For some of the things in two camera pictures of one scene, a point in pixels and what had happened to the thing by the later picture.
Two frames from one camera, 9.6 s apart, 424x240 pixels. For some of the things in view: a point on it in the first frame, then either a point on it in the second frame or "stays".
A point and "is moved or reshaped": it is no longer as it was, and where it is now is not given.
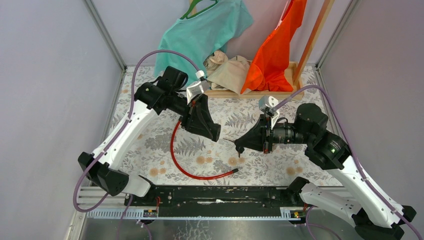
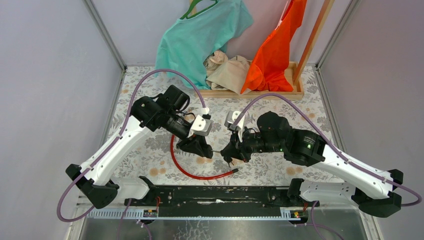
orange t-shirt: x=267 y=72 stays
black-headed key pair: x=239 y=147 is moved or reshaped
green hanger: x=193 y=5 stays
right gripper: x=254 y=138 → x=236 y=148
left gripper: x=197 y=118 → x=193 y=143
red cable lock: x=177 y=163 stays
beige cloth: x=224 y=72 stays
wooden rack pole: x=313 y=42 stays
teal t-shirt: x=200 y=36 stays
